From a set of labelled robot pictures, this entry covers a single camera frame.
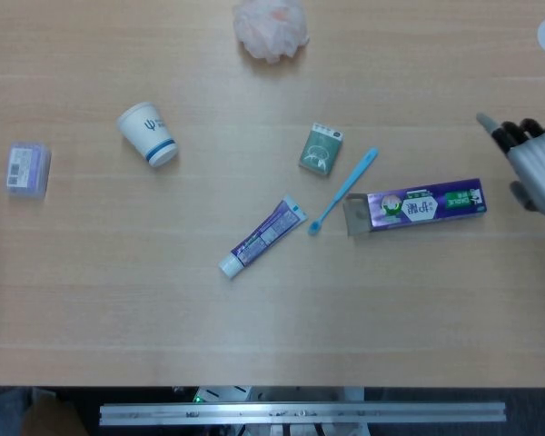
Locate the clear purple plastic case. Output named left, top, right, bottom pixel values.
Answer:
left=5, top=141, right=53, bottom=201

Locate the green soap box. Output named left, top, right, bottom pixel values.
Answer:
left=298, top=121, right=345, bottom=177

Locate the light blue toothbrush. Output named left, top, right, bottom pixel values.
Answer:
left=307, top=146, right=380, bottom=236

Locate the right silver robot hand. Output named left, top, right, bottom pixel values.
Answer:
left=475, top=113, right=545, bottom=220

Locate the purple toothpaste box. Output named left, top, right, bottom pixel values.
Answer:
left=342, top=177, right=488, bottom=239

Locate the pink mesh bath sponge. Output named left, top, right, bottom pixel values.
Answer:
left=232, top=0, right=310, bottom=64

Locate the white paper cup blue band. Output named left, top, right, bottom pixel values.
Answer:
left=115, top=101, right=180, bottom=169

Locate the aluminium frame rail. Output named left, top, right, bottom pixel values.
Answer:
left=98, top=401, right=508, bottom=427

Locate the purple toothpaste tube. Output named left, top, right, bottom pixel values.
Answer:
left=218, top=193, right=310, bottom=279

